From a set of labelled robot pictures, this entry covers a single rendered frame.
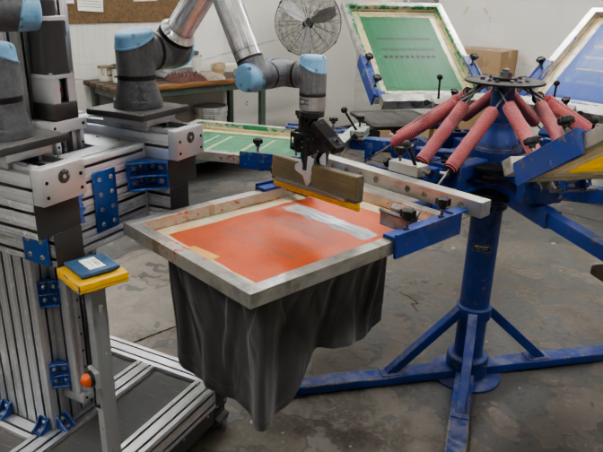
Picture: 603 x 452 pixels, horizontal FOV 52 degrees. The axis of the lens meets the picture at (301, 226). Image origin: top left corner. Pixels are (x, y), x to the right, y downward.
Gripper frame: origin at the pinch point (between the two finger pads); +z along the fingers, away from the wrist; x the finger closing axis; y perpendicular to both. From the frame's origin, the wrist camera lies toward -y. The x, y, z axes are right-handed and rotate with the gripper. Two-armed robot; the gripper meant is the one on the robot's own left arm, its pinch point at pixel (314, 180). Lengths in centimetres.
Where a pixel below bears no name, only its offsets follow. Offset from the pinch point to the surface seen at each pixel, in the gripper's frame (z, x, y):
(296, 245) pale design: 13.6, 14.5, -8.9
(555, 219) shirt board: 17, -73, -40
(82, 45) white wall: -4, -99, 380
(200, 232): 13.8, 29.6, 15.5
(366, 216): 13.6, -18.0, -5.2
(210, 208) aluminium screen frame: 11.3, 19.6, 25.1
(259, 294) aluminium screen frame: 11, 44, -30
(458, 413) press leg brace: 103, -65, -19
